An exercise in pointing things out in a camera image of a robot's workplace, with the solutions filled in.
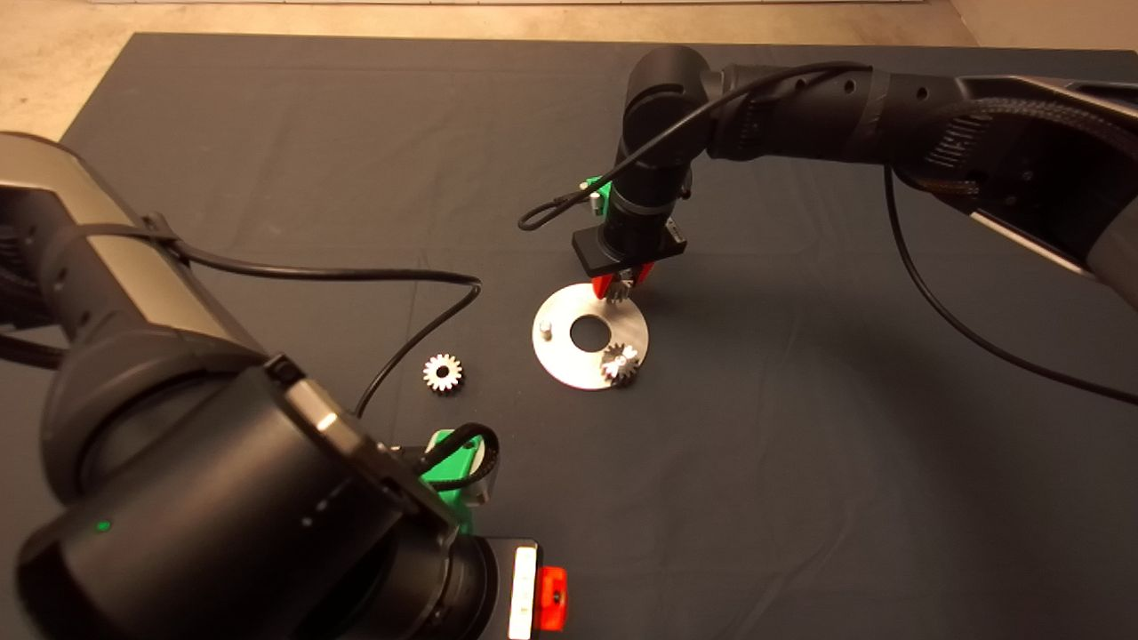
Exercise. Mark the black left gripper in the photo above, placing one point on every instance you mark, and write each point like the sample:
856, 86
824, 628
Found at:
523, 587

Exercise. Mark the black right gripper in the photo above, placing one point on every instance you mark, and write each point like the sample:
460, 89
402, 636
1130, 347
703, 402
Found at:
622, 253

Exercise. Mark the small steel planetary gear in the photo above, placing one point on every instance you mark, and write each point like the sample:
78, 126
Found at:
613, 369
436, 366
621, 289

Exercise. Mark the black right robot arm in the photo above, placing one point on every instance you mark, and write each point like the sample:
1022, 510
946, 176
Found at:
667, 98

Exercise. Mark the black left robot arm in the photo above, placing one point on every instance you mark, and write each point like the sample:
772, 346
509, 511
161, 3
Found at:
222, 498

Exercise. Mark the round metal carrier plate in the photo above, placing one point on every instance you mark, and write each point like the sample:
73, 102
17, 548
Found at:
560, 356

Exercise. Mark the dark grey table cloth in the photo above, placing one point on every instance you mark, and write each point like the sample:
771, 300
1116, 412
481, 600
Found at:
800, 489

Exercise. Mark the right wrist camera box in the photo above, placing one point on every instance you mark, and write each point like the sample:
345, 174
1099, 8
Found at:
592, 204

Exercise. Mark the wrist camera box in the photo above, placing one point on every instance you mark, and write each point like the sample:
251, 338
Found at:
592, 204
490, 482

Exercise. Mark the green right camera mount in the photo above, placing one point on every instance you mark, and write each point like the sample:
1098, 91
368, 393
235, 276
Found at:
605, 191

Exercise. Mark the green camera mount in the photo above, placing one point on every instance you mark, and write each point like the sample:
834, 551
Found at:
447, 464
605, 191

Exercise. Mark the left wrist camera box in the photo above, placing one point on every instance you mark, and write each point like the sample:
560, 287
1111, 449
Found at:
490, 482

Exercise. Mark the green left camera mount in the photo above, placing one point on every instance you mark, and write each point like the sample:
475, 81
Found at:
447, 464

